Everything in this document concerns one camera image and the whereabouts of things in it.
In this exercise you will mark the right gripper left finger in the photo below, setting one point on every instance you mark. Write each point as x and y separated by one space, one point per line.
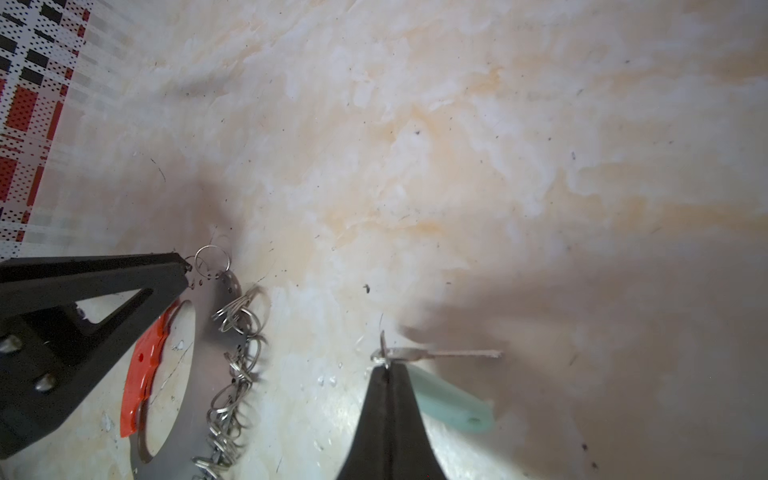
369 456

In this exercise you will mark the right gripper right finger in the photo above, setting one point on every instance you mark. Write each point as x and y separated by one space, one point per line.
409 452

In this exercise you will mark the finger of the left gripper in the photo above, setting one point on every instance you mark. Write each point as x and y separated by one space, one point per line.
65 322

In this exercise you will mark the small key with teal tag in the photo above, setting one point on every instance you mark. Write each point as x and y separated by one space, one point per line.
436 397

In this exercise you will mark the grey key organizer red handle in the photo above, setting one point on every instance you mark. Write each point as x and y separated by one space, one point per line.
204 441

